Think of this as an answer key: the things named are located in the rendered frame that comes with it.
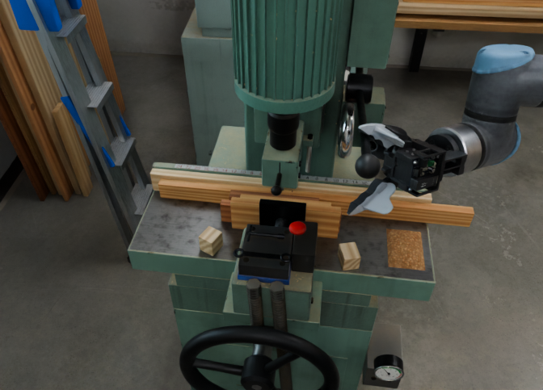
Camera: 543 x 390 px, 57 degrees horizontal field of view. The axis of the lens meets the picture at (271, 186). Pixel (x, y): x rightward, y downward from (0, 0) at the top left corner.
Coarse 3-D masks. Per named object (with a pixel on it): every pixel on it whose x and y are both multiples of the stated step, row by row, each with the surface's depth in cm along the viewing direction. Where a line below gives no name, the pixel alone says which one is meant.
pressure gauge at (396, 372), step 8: (376, 360) 108; (384, 360) 106; (392, 360) 106; (400, 360) 107; (376, 368) 106; (384, 368) 106; (392, 368) 105; (400, 368) 105; (376, 376) 108; (384, 376) 108; (392, 376) 108; (400, 376) 107
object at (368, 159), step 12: (360, 72) 106; (348, 84) 101; (360, 84) 100; (372, 84) 101; (348, 96) 102; (360, 96) 96; (360, 108) 90; (360, 120) 85; (360, 132) 80; (360, 144) 77; (360, 156) 70; (372, 156) 69; (360, 168) 69; (372, 168) 68
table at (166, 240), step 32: (160, 224) 105; (192, 224) 105; (224, 224) 105; (352, 224) 105; (384, 224) 105; (416, 224) 106; (160, 256) 100; (192, 256) 99; (224, 256) 99; (320, 256) 99; (384, 256) 99; (320, 288) 97; (352, 288) 99; (384, 288) 98; (416, 288) 96; (224, 320) 95; (288, 320) 92
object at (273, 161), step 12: (300, 120) 104; (300, 132) 101; (300, 144) 98; (264, 156) 95; (276, 156) 95; (288, 156) 95; (300, 156) 99; (264, 168) 96; (276, 168) 96; (288, 168) 95; (264, 180) 98; (288, 180) 97
